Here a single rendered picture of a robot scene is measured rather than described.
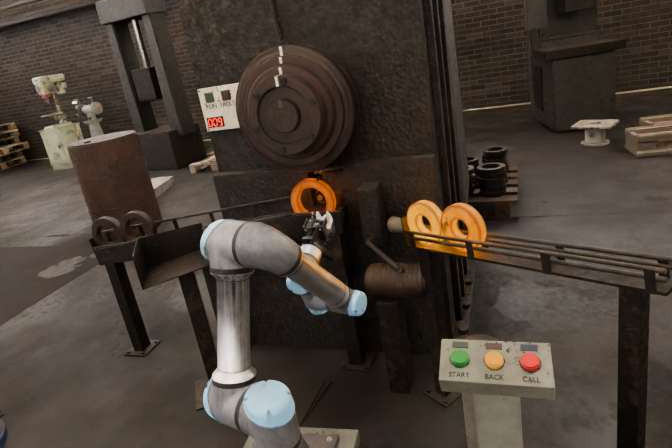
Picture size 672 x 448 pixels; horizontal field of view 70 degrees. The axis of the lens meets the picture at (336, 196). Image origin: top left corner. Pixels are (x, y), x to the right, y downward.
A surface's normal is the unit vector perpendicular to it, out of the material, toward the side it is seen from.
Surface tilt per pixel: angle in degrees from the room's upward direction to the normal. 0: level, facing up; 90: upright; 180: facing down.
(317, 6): 90
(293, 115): 90
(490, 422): 90
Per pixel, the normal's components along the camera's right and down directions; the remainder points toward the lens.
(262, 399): -0.07, -0.94
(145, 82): -0.46, 0.34
